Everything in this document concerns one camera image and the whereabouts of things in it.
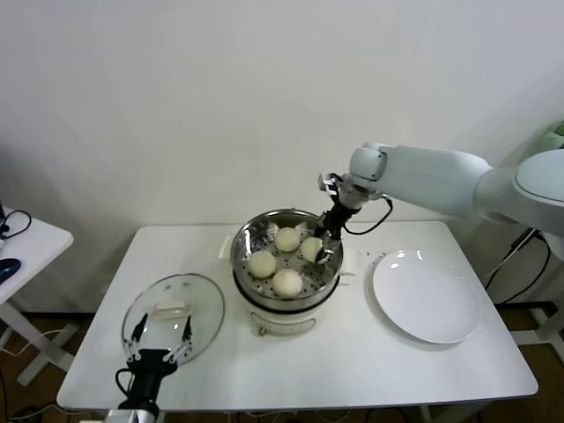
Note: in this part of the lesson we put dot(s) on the white side table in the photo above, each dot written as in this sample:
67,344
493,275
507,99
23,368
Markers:
39,247

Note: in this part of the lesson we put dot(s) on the mint green appliance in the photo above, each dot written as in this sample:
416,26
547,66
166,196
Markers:
553,138

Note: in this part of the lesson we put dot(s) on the white oval plate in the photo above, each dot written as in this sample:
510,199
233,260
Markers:
423,295

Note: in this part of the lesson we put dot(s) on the perforated steel steamer basket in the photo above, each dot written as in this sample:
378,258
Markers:
247,242

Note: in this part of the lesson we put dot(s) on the white side desk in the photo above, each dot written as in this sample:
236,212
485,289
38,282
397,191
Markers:
542,337

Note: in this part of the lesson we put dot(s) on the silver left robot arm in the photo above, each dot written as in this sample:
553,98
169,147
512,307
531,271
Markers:
132,416

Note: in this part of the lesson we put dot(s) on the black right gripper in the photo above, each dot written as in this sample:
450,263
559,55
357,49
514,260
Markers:
337,220

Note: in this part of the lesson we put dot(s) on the white steamed baozi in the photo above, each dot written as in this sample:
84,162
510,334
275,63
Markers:
286,283
310,249
286,239
261,264

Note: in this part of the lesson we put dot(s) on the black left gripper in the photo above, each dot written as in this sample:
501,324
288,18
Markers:
147,365

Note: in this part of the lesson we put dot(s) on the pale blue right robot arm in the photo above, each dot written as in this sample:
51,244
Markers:
440,176

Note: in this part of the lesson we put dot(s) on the glass pot lid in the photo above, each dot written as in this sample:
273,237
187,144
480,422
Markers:
207,304

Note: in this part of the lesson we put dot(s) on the blue computer mouse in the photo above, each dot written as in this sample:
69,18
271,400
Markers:
8,267

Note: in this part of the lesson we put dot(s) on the cream electric pot base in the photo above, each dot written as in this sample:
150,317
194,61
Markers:
282,319

